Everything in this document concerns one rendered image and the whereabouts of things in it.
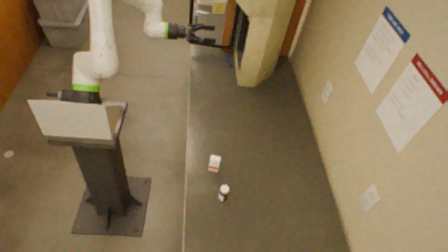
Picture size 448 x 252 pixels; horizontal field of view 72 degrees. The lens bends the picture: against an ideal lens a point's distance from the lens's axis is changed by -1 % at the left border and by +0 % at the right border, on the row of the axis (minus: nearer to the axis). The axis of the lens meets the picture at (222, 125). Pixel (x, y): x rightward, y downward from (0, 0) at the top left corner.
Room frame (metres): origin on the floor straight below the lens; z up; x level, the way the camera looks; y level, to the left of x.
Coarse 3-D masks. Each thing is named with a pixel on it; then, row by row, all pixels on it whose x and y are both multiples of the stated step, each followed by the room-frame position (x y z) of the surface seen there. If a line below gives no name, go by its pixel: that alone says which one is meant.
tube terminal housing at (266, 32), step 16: (256, 0) 1.49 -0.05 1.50; (272, 0) 1.51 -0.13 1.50; (288, 0) 1.60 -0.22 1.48; (256, 16) 1.50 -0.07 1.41; (272, 16) 1.51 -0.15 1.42; (288, 16) 1.65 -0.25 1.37; (256, 32) 1.50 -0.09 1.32; (272, 32) 1.54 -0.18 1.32; (256, 48) 1.50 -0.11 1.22; (272, 48) 1.58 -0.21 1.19; (256, 64) 1.51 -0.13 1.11; (272, 64) 1.63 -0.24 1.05; (240, 80) 1.49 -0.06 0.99; (256, 80) 1.51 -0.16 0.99
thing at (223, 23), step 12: (204, 0) 1.78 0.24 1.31; (216, 0) 1.78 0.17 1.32; (228, 0) 1.79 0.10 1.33; (204, 12) 1.78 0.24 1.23; (216, 12) 1.78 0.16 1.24; (228, 12) 1.79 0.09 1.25; (204, 24) 1.78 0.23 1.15; (216, 24) 1.78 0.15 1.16; (228, 24) 1.79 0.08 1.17; (204, 36) 1.78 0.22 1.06; (216, 36) 1.78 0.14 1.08; (228, 36) 1.79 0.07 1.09
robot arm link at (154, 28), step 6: (150, 18) 1.54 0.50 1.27; (156, 18) 1.55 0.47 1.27; (162, 18) 1.59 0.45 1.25; (144, 24) 1.52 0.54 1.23; (150, 24) 1.51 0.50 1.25; (156, 24) 1.52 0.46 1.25; (162, 24) 1.53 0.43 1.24; (144, 30) 1.50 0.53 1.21; (150, 30) 1.49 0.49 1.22; (156, 30) 1.50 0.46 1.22; (162, 30) 1.51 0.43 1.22; (150, 36) 1.48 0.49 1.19; (156, 36) 1.49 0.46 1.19; (162, 36) 1.50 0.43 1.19
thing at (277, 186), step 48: (192, 48) 1.80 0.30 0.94; (192, 96) 1.32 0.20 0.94; (240, 96) 1.40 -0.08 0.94; (288, 96) 1.48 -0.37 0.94; (192, 144) 0.97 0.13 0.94; (240, 144) 1.03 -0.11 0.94; (288, 144) 1.09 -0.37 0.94; (192, 192) 0.70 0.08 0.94; (240, 192) 0.75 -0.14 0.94; (288, 192) 0.80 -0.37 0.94; (192, 240) 0.49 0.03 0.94; (240, 240) 0.52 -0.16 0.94; (288, 240) 0.56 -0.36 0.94; (336, 240) 0.60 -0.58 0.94
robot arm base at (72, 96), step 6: (66, 90) 1.02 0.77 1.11; (72, 90) 1.03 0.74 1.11; (78, 90) 1.01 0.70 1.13; (54, 96) 1.01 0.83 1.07; (60, 96) 1.00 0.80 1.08; (66, 96) 1.00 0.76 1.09; (72, 96) 1.00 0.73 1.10; (78, 96) 0.99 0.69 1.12; (84, 96) 1.00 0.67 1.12; (90, 96) 1.01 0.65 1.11; (96, 96) 1.03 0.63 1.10; (72, 102) 0.97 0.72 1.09; (78, 102) 0.96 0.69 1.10; (84, 102) 0.97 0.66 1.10; (90, 102) 0.98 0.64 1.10; (96, 102) 1.00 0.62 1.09
